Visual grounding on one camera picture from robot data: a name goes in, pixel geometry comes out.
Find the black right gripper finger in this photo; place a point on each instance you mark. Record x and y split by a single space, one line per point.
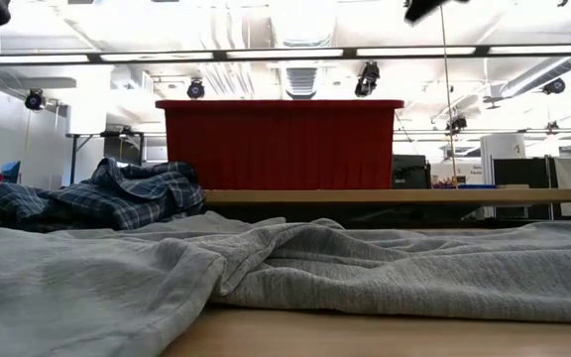
422 7

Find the grey garment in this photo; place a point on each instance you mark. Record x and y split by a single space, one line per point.
315 277

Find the blue plaid button shirt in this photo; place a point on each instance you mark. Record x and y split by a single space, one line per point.
132 193

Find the blue plaid pajama pants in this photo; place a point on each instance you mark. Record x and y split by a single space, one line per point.
13 201

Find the red plastic laundry bin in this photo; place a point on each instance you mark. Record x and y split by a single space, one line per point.
285 144

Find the black round ceiling spotlight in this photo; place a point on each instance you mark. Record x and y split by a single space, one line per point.
34 99
554 86
195 89

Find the black monitor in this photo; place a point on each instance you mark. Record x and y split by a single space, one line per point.
411 173

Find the flat blue tray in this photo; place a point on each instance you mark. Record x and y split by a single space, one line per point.
476 186

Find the light wood side table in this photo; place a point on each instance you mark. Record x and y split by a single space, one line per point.
414 197

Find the black partition panel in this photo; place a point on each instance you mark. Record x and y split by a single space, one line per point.
521 173

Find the black ceiling camera mount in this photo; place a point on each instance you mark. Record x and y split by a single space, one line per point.
456 124
367 79

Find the black aluminium table frame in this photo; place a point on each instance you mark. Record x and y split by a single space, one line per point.
414 215

